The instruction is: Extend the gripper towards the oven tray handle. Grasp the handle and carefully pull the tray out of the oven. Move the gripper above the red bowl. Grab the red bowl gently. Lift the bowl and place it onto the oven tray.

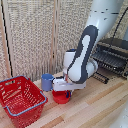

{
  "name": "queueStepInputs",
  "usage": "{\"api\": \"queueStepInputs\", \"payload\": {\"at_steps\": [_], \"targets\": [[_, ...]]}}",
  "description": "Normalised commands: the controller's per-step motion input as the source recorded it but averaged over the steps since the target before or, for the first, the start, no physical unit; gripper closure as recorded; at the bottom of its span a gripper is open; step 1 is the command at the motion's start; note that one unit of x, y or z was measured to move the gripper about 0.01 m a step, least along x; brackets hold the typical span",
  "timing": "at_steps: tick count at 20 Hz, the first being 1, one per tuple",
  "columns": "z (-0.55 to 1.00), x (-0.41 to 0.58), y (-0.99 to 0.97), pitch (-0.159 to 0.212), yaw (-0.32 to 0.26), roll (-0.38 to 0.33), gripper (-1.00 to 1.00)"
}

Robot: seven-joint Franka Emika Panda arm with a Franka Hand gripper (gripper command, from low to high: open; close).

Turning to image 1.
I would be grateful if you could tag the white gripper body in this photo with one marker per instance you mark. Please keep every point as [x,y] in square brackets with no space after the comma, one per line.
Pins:
[63,85]

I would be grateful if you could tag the red plastic bowl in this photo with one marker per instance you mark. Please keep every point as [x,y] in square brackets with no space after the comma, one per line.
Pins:
[60,97]

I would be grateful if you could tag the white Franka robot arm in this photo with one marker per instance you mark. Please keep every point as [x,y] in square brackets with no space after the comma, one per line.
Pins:
[85,50]

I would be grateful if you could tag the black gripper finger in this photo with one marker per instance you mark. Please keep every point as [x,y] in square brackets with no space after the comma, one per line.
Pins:
[68,94]

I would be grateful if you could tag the blue mug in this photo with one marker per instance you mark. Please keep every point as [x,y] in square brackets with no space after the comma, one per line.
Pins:
[46,82]

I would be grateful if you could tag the red shopping basket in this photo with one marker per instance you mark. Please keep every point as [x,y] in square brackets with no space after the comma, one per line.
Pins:
[20,100]

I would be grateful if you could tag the woven folding screen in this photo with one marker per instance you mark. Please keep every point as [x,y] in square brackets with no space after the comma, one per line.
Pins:
[30,33]

